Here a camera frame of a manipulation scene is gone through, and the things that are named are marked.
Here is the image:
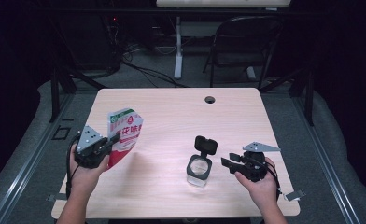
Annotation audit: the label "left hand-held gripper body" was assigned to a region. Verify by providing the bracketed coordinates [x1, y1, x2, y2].
[74, 125, 110, 170]

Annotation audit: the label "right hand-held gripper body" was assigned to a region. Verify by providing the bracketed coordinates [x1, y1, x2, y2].
[233, 141, 281, 183]

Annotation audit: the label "pink and white plastic bag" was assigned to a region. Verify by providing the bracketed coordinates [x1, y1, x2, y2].
[106, 107, 145, 171]

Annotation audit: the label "clear jar with black lid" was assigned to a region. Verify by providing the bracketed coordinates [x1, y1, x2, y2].
[186, 135, 218, 188]

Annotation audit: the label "person's right hand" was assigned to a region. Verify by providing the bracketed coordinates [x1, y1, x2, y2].
[234, 157, 280, 213]

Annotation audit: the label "person's left hand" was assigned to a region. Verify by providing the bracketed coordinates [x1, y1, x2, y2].
[69, 144, 110, 199]

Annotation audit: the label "grey tape tab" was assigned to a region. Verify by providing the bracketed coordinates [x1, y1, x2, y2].
[284, 189, 306, 202]
[46, 192, 70, 203]

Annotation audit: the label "black metal stand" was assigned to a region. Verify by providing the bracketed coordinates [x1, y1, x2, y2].
[49, 66, 107, 123]
[259, 66, 316, 127]

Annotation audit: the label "white desk foot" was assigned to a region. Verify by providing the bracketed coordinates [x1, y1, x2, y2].
[246, 65, 258, 81]

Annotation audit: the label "dark equipment cabinet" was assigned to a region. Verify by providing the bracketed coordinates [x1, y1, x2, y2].
[59, 12, 123, 71]

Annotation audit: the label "white desk leg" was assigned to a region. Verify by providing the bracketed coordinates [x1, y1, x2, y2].
[174, 16, 184, 80]

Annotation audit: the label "black folding chair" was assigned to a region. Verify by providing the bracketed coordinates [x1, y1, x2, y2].
[203, 15, 283, 90]

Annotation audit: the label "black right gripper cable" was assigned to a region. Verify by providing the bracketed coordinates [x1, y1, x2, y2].
[266, 161, 282, 200]

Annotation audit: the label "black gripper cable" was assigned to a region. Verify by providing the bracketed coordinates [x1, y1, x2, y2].
[266, 161, 282, 200]
[64, 133, 83, 200]

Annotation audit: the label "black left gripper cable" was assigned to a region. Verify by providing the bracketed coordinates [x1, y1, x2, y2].
[64, 133, 83, 200]

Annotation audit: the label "metal floor rail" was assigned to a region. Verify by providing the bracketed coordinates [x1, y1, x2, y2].
[291, 94, 362, 224]
[0, 92, 77, 224]

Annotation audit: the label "black floor cables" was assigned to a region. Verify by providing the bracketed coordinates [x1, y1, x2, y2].
[121, 43, 189, 89]

